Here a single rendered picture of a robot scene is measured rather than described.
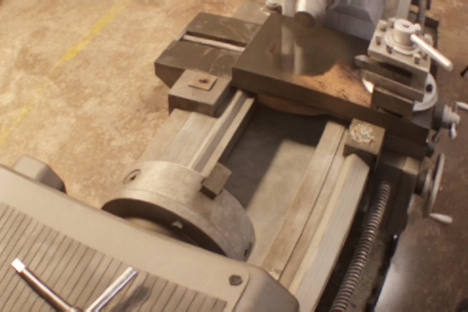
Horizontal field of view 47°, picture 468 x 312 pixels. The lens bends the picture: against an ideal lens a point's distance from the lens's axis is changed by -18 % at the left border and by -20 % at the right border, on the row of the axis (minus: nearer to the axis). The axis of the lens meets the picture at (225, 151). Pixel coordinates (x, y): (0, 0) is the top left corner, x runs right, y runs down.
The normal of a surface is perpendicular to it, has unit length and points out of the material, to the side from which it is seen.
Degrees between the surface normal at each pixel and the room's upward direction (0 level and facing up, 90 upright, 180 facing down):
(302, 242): 0
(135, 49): 0
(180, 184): 7
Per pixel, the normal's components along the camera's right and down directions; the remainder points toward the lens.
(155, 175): -0.21, -0.76
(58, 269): 0.00, -0.71
